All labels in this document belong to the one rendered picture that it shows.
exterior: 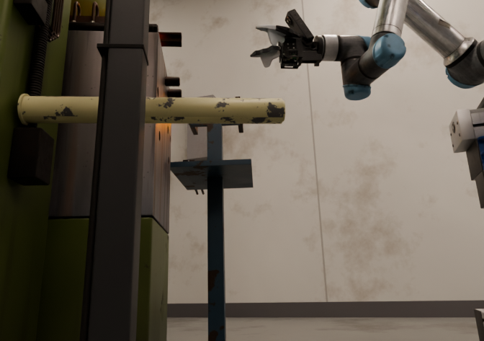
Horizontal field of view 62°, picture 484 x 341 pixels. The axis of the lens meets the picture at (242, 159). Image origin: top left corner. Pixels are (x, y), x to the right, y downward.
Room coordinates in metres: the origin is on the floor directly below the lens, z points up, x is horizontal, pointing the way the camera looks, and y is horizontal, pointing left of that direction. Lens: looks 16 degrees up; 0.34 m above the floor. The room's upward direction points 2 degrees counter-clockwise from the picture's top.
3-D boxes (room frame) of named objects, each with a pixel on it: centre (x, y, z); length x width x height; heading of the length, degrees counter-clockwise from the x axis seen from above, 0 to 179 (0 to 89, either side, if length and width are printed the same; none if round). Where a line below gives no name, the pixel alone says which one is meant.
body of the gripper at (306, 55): (1.04, -0.18, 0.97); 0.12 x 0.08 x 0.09; 95
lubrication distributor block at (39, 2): (0.59, 0.35, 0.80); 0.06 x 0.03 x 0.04; 5
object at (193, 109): (0.64, 0.14, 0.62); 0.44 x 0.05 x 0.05; 95
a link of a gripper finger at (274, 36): (0.98, -0.09, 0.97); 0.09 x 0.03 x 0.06; 131
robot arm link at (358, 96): (1.04, -0.34, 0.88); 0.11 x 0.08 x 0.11; 17
